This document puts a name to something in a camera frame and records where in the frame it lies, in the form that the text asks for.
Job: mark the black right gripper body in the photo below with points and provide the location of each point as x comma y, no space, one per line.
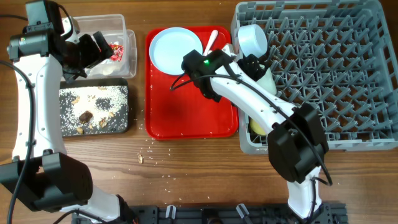
252,74

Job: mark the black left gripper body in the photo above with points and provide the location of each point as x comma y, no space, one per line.
84,55

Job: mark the red snack wrapper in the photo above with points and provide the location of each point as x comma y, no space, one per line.
118,51

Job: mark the white napkin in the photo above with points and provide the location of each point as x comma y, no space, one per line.
106,68

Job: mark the green bowl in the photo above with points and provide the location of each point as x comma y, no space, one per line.
267,82

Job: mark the light blue bowl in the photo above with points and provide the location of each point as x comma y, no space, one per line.
252,40

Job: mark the pink plastic fork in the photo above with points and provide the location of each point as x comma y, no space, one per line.
210,42

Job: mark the rice and food waste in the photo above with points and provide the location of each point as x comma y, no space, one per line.
93,109

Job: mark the light blue plate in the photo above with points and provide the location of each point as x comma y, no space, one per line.
169,46

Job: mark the yellow cup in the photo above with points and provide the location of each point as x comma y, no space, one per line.
256,128

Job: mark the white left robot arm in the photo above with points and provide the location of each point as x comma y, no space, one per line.
42,175

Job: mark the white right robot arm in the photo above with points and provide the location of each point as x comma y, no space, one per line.
295,136

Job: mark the black waste tray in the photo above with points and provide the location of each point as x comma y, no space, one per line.
93,109

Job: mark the grey dishwasher rack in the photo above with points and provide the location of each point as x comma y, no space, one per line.
336,56

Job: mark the clear plastic bin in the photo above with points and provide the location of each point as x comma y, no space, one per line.
113,28

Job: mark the red serving tray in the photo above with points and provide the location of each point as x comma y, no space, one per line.
183,113

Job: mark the black mounting rail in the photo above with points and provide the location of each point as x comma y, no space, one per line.
328,213

